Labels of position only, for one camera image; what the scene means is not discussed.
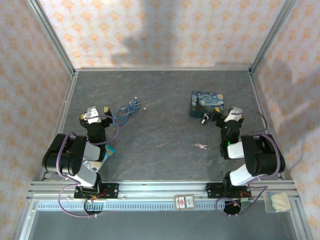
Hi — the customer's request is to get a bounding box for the thin aluminium wall rail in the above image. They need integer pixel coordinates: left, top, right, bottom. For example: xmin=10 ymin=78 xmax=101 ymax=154
xmin=74 ymin=66 xmax=252 ymax=72

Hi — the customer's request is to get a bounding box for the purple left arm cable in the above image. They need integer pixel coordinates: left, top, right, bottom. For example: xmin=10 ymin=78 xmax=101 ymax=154
xmin=56 ymin=113 xmax=121 ymax=219

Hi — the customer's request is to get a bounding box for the blue cord with white ends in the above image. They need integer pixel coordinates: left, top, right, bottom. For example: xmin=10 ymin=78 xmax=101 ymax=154
xmin=112 ymin=96 xmax=148 ymax=126

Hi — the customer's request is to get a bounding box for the wide aluminium table rail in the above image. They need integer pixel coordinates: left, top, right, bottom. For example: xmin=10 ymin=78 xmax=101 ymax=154
xmin=27 ymin=180 xmax=300 ymax=201

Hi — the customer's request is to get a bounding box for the starry night painted box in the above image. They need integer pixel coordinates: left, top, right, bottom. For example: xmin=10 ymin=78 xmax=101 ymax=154
xmin=189 ymin=90 xmax=225 ymax=119

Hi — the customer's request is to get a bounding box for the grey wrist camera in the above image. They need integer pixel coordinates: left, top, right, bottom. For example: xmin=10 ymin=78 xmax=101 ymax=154
xmin=224 ymin=106 xmax=243 ymax=123
xmin=83 ymin=106 xmax=101 ymax=125

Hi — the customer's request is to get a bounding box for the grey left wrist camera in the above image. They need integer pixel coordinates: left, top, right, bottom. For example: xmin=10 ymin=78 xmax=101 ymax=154
xmin=83 ymin=106 xmax=101 ymax=125

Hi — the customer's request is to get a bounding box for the grey slotted cable duct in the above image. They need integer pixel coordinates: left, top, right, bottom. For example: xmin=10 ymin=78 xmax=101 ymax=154
xmin=36 ymin=201 xmax=266 ymax=211

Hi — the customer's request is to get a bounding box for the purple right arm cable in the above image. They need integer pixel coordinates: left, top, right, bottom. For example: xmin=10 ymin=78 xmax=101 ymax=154
xmin=215 ymin=111 xmax=283 ymax=218

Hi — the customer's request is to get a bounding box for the red orange wire bundle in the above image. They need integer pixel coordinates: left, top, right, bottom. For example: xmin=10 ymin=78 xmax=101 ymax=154
xmin=238 ymin=191 xmax=253 ymax=202
xmin=90 ymin=189 xmax=109 ymax=202

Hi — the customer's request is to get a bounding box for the plastic bag with white contents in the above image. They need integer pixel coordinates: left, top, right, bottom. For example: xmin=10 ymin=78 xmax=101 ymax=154
xmin=264 ymin=191 xmax=292 ymax=214

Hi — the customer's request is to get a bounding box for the aluminium frame post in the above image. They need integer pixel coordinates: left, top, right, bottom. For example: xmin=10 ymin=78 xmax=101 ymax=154
xmin=26 ymin=0 xmax=76 ymax=76
xmin=249 ymin=0 xmax=299 ymax=74

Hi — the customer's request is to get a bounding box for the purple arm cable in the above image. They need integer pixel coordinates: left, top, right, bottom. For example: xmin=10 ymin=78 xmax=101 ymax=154
xmin=215 ymin=111 xmax=283 ymax=218
xmin=56 ymin=113 xmax=121 ymax=219

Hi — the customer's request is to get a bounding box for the aluminium side rail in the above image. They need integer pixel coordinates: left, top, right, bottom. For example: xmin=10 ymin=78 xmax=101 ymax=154
xmin=39 ymin=73 xmax=79 ymax=181
xmin=249 ymin=71 xmax=294 ymax=181

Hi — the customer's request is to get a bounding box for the blue white snack packet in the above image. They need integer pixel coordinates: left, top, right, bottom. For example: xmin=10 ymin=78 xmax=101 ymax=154
xmin=81 ymin=144 xmax=117 ymax=174

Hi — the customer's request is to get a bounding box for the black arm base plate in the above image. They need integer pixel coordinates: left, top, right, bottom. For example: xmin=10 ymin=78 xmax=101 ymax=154
xmin=74 ymin=183 xmax=119 ymax=200
xmin=205 ymin=182 xmax=251 ymax=200

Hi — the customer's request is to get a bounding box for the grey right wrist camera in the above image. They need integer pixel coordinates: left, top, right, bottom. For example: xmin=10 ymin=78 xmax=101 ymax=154
xmin=224 ymin=106 xmax=243 ymax=123

